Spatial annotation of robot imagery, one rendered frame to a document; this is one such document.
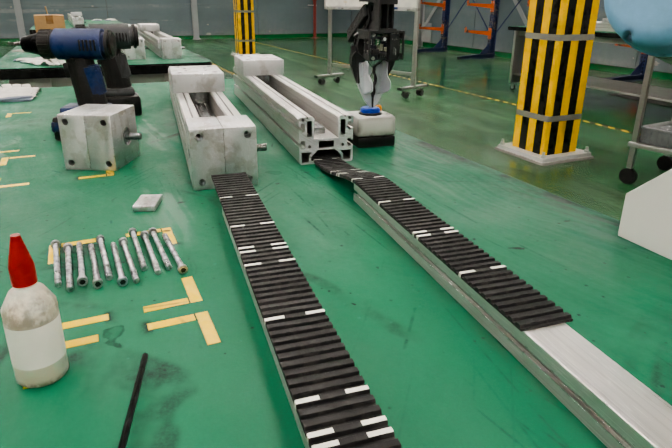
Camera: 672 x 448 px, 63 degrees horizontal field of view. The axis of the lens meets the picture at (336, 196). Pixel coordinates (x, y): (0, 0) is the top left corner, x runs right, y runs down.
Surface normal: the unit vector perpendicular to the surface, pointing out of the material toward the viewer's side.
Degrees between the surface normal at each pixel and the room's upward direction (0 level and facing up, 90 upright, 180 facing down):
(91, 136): 90
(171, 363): 0
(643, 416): 0
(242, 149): 90
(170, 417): 0
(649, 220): 90
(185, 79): 90
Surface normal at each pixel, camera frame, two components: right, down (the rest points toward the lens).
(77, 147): -0.06, 0.33
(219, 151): 0.31, 0.32
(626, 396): 0.01, -0.94
